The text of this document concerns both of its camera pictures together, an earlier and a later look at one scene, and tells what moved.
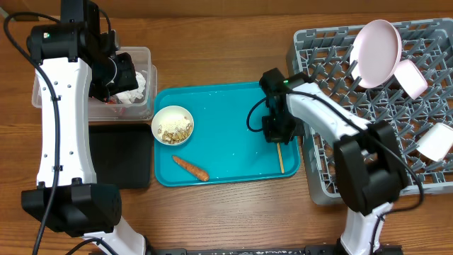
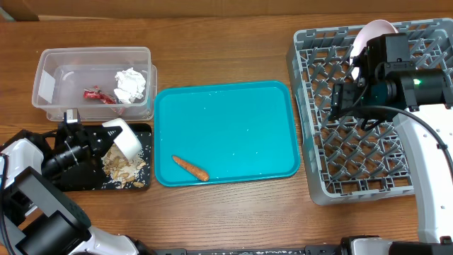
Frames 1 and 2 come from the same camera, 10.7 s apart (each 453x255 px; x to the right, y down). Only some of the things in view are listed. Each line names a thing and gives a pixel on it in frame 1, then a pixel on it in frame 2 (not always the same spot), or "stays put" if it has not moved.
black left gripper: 128,82 to 87,139
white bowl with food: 173,125 to 127,141
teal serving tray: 221,146 stays put
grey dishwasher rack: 323,57 stays put
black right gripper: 275,137 to 342,100
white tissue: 131,96 stays put
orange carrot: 200,174 stays put
